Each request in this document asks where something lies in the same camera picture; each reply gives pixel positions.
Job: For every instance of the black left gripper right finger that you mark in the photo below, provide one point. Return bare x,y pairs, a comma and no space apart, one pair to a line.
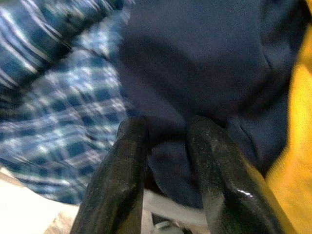
226,185

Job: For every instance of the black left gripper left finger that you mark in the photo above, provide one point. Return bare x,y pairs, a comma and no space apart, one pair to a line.
114,190

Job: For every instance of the navy garment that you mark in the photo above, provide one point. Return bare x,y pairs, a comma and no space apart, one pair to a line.
195,61

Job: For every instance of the yellow garment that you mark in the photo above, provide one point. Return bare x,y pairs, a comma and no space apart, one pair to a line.
297,146

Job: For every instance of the blue plaid cloth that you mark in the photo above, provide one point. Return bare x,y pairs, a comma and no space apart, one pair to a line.
61,122

